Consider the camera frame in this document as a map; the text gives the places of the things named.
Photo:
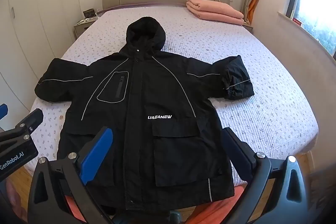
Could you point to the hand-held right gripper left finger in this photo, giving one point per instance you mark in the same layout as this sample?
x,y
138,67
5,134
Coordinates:
x,y
96,150

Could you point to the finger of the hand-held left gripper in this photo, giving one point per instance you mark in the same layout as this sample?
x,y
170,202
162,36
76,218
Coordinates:
x,y
3,110
27,121

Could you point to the black hooded jacket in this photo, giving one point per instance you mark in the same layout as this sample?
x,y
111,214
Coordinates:
x,y
141,108

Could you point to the bedside table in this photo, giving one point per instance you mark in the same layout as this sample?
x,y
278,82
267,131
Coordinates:
x,y
82,26

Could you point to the folded pink blanket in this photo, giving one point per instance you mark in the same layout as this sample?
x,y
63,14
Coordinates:
x,y
215,10

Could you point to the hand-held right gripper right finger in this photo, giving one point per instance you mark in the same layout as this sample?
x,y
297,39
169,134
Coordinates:
x,y
237,150

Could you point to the white wardrobe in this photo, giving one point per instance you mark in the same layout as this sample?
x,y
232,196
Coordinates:
x,y
29,29

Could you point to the window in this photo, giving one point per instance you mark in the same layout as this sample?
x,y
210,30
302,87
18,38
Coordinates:
x,y
315,1

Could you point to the brown patterned bag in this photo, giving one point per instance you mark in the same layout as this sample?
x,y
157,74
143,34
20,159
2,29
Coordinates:
x,y
89,13

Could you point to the bed with floral quilt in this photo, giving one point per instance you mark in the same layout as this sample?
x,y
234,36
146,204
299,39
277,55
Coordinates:
x,y
262,87

